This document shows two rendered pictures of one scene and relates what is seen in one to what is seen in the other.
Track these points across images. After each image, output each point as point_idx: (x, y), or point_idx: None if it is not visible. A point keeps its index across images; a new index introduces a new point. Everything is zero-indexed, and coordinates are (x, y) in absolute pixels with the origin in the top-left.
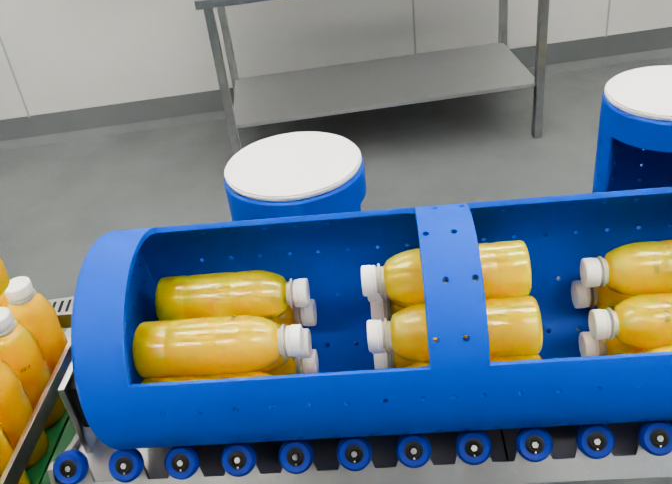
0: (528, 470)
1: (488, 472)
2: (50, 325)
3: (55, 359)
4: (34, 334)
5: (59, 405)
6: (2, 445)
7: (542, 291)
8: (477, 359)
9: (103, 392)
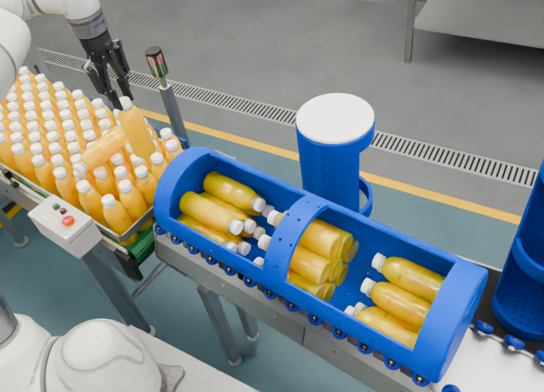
0: (312, 325)
1: (296, 317)
2: None
3: None
4: None
5: None
6: (141, 209)
7: (373, 253)
8: (279, 276)
9: (160, 215)
